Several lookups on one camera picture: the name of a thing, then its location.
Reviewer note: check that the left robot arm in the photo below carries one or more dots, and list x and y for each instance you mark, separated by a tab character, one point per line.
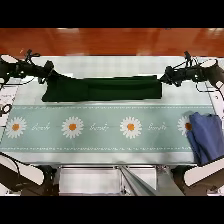
20	68

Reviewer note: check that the dark green T-shirt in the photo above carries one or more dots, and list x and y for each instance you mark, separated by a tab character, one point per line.
106	88

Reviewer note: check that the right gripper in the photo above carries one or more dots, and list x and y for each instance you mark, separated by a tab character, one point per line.
172	76

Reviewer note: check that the silver frame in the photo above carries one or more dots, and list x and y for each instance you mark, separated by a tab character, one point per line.
140	186

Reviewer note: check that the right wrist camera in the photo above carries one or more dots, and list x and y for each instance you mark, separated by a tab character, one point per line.
187	57

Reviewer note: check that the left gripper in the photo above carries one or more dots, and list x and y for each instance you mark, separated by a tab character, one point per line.
46	71

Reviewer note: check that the blue garment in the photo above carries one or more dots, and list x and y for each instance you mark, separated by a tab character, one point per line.
206	136

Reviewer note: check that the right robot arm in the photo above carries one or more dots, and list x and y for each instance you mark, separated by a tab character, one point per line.
200	72

